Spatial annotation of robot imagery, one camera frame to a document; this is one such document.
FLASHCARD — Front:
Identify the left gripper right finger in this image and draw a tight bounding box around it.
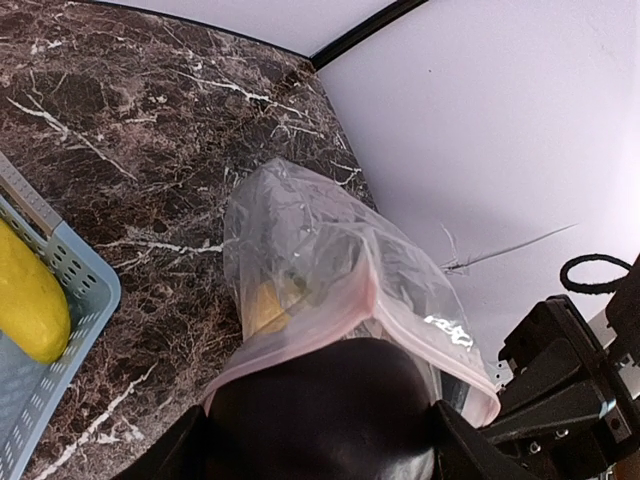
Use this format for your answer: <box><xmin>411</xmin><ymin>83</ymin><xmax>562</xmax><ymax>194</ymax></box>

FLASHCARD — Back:
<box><xmin>429</xmin><ymin>401</ymin><xmax>536</xmax><ymax>480</ymax></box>

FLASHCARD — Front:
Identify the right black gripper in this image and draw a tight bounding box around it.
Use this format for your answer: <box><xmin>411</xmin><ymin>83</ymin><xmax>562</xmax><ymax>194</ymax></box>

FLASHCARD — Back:
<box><xmin>483</xmin><ymin>295</ymin><xmax>639</xmax><ymax>479</ymax></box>

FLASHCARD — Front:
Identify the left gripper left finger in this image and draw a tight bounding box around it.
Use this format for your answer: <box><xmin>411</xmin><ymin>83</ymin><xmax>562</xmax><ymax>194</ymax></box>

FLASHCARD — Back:
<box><xmin>117</xmin><ymin>405</ymin><xmax>212</xmax><ymax>480</ymax></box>

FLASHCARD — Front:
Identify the purple eggplant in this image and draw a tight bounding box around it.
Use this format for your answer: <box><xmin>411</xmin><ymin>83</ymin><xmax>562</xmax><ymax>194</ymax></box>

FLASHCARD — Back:
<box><xmin>205</xmin><ymin>338</ymin><xmax>434</xmax><ymax>479</ymax></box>

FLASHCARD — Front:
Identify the large pink zip bag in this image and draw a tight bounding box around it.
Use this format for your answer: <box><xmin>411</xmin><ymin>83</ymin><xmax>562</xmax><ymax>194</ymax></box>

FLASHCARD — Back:
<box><xmin>204</xmin><ymin>159</ymin><xmax>500</xmax><ymax>428</ymax></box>

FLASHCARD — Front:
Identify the blue plastic basket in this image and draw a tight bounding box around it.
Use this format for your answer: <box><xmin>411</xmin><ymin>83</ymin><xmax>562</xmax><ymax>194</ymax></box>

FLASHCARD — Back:
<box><xmin>1</xmin><ymin>158</ymin><xmax>121</xmax><ymax>479</ymax></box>

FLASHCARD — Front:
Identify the right black frame post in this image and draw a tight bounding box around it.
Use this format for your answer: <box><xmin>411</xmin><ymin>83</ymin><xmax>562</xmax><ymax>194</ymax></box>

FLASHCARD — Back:
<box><xmin>309</xmin><ymin>0</ymin><xmax>428</xmax><ymax>70</ymax></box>

